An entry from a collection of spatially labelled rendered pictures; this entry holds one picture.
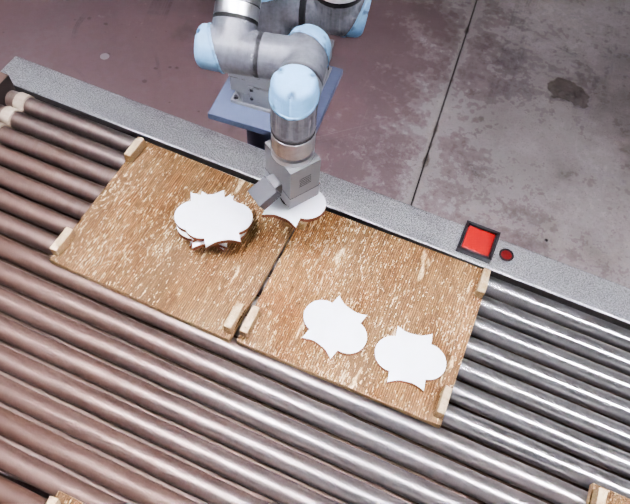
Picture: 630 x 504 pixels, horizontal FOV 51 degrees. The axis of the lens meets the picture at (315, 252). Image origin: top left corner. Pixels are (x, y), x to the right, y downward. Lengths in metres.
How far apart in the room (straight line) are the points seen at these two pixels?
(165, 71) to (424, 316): 2.03
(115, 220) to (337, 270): 0.48
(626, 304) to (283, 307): 0.71
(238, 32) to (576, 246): 1.87
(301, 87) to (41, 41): 2.41
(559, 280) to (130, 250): 0.89
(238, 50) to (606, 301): 0.89
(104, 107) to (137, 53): 1.50
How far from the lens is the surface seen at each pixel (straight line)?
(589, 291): 1.49
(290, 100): 1.01
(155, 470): 1.24
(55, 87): 1.76
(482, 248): 1.44
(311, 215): 1.24
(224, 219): 1.33
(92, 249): 1.42
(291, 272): 1.34
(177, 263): 1.37
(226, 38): 1.13
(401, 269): 1.37
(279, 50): 1.11
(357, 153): 2.74
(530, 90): 3.17
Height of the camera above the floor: 2.11
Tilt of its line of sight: 59 degrees down
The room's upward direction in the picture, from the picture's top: 5 degrees clockwise
